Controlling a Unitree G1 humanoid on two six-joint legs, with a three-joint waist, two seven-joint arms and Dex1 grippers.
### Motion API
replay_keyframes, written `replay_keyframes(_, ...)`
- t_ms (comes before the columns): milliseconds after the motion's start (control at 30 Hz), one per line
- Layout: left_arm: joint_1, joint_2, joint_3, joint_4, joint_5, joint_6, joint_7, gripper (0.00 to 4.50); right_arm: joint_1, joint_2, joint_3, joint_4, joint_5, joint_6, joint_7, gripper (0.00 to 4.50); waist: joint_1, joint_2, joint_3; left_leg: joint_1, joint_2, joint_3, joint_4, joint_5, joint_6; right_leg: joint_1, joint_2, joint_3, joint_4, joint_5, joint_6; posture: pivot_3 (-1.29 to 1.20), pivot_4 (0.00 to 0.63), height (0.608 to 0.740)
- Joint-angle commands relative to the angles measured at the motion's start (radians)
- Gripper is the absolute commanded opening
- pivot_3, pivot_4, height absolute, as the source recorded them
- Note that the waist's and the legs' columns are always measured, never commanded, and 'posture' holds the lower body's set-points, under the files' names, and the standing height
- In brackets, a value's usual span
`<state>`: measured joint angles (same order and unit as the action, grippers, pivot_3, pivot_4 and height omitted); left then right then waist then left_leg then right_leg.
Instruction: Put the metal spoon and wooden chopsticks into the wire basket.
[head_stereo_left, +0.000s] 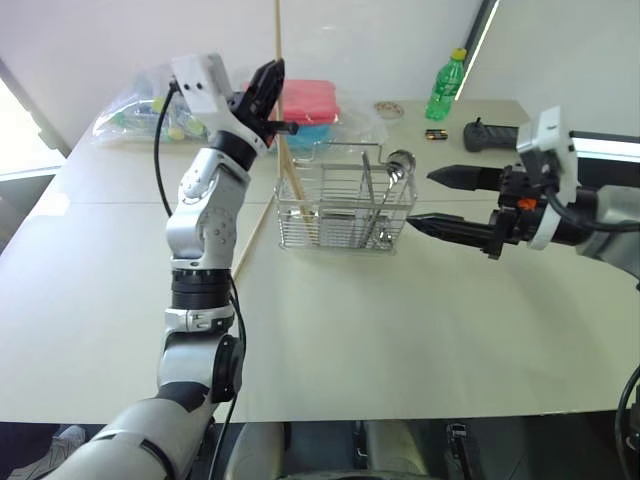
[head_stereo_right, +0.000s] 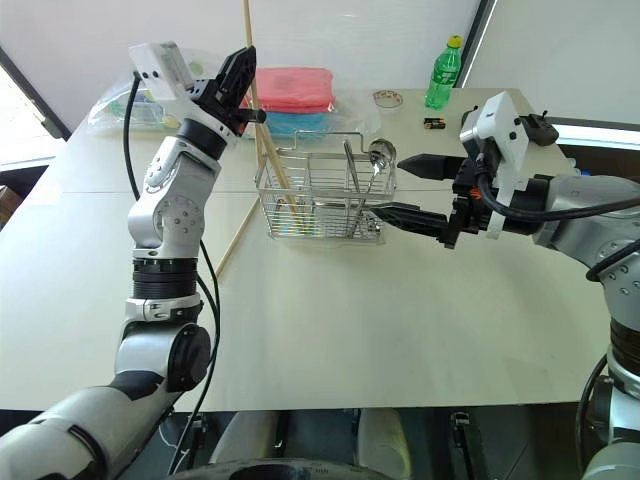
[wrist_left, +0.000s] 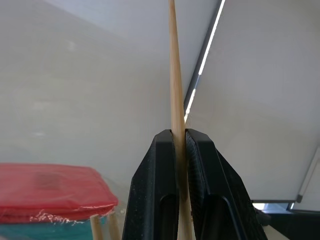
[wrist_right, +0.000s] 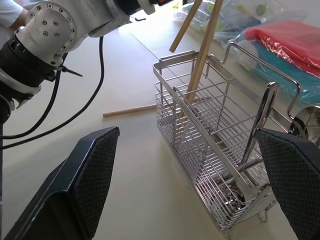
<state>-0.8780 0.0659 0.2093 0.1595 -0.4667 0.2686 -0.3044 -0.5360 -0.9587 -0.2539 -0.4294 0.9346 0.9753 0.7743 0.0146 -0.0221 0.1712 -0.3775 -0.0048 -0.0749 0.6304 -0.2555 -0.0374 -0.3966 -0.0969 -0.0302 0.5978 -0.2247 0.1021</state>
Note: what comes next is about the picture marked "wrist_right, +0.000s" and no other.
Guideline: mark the person in white shirt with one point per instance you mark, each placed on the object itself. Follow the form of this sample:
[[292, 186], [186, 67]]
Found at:
[[10, 12]]

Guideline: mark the clear bag with green items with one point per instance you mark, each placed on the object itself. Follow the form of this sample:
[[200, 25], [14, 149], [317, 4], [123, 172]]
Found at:
[[225, 15]]

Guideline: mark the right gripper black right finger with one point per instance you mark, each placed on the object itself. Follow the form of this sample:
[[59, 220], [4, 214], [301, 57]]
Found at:
[[295, 175]]

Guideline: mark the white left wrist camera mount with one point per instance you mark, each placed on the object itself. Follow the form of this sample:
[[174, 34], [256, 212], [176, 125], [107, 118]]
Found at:
[[147, 6]]

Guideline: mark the black hex key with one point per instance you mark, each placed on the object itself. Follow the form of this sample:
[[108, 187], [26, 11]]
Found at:
[[139, 19]]

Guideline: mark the metal spoon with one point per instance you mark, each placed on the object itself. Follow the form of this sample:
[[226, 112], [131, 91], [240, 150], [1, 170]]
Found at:
[[262, 117]]

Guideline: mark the red folded cloth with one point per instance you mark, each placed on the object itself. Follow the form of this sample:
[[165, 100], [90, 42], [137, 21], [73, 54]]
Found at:
[[290, 42]]

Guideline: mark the clear plastic bag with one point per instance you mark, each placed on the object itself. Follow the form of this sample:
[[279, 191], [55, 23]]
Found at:
[[250, 57]]

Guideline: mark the shiny metal utensil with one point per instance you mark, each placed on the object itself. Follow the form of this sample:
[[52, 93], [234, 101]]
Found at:
[[306, 122]]

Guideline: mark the black zip tie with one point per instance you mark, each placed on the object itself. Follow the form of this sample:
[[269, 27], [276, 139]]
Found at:
[[70, 71]]

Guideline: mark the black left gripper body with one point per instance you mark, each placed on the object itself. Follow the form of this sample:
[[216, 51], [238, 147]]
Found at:
[[162, 2]]

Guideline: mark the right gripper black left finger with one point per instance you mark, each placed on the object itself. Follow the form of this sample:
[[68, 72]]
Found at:
[[75, 190]]

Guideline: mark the wooden chopstick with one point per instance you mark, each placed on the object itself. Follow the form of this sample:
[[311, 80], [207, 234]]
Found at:
[[205, 47], [185, 25], [130, 110]]

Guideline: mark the teal folded cloth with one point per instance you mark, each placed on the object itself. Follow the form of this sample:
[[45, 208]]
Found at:
[[275, 65]]

